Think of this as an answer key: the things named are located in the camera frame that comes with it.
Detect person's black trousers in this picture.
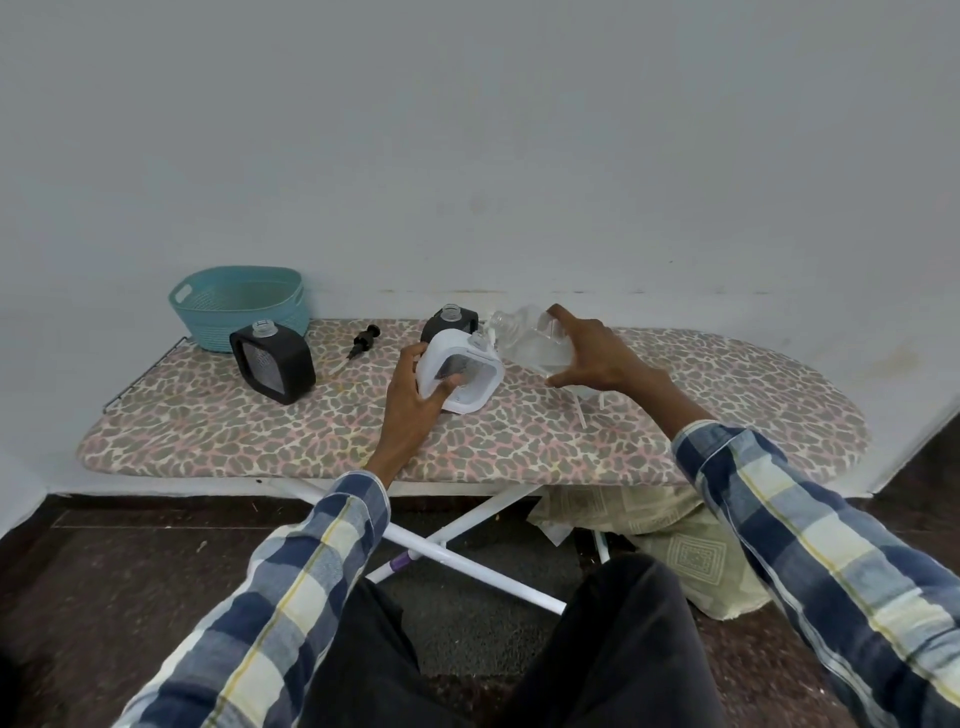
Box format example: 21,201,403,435
299,553,733,728

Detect person's left hand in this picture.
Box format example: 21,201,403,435
372,341,466,481

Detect black soap dispenser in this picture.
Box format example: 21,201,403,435
229,320,318,406
419,303,481,346

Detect person's right hand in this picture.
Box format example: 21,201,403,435
543,303,676,406

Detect tall clear plastic bottle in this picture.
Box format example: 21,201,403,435
487,305,579,376

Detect person's right forearm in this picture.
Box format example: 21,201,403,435
637,367,960,728

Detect leopard print ironing board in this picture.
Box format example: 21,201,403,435
77,318,871,616

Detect teal plastic basket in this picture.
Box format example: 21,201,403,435
168,266,311,354

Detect person's left forearm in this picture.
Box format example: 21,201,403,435
112,449,410,728

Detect white square dispenser bottle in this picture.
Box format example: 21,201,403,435
414,327,505,416

